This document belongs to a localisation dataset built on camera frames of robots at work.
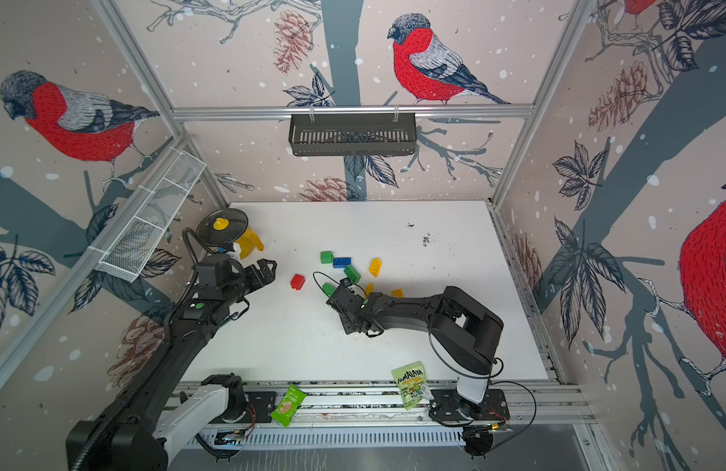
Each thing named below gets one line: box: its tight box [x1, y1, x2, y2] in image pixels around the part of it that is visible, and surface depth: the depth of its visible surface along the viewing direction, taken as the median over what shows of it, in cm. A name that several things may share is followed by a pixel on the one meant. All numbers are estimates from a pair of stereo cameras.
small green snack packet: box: [270, 383, 308, 428], surface depth 75 cm
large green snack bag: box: [391, 361, 427, 412], surface depth 79 cm
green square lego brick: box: [319, 251, 334, 265], surface depth 104 cm
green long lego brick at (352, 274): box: [343, 264, 362, 284], surface depth 100 cm
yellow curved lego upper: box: [368, 257, 383, 278], surface depth 102 cm
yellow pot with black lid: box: [196, 208, 265, 261], surface depth 100 cm
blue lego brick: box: [332, 257, 353, 268], surface depth 103 cm
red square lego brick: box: [290, 272, 306, 291], surface depth 98 cm
